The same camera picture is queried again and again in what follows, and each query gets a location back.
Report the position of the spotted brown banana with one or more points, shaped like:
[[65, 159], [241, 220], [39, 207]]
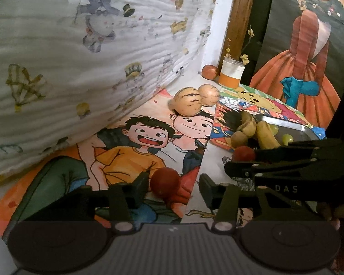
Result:
[[248, 123]]

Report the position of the person's right hand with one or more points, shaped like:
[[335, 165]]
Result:
[[329, 214]]

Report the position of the metal tray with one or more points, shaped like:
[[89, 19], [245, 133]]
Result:
[[295, 127]]

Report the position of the glass jar with orange sleeve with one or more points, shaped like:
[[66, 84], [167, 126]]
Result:
[[231, 73]]

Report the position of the brownish apple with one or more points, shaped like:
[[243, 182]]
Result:
[[209, 71]]

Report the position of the green grape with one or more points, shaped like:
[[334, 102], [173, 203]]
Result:
[[286, 139], [273, 129]]

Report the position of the colourful patterned drawing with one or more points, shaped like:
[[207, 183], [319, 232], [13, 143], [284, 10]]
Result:
[[222, 129]]

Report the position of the orange dress figure painting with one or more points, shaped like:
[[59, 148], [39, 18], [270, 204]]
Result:
[[304, 63]]

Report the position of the yellow bear drawing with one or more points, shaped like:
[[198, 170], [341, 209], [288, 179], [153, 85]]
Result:
[[259, 100]]

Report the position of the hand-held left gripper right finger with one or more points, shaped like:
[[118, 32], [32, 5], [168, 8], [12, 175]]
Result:
[[207, 189]]

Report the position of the yellow flower sprigs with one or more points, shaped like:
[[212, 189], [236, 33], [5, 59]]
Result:
[[243, 58]]

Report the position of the small yellow-brown round fruit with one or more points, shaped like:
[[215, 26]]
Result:
[[239, 139]]

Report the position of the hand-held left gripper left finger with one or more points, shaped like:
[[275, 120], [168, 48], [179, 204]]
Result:
[[140, 187]]

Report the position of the red round fruit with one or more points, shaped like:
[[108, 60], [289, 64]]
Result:
[[243, 153], [164, 184]]

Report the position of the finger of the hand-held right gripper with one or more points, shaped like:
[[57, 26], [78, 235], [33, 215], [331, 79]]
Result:
[[246, 168], [286, 150]]

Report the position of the small striped yellow melon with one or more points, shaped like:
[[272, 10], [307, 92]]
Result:
[[209, 91]]

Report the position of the yellow banana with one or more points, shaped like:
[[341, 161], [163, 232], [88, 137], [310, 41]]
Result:
[[266, 139]]

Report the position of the wooden post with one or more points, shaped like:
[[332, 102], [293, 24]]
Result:
[[240, 20]]

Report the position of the cartoon boys drawing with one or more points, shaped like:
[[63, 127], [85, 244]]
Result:
[[137, 154]]

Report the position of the white printed blanket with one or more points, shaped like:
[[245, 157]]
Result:
[[74, 63]]

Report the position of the large striped yellow melon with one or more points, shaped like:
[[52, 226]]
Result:
[[187, 101]]

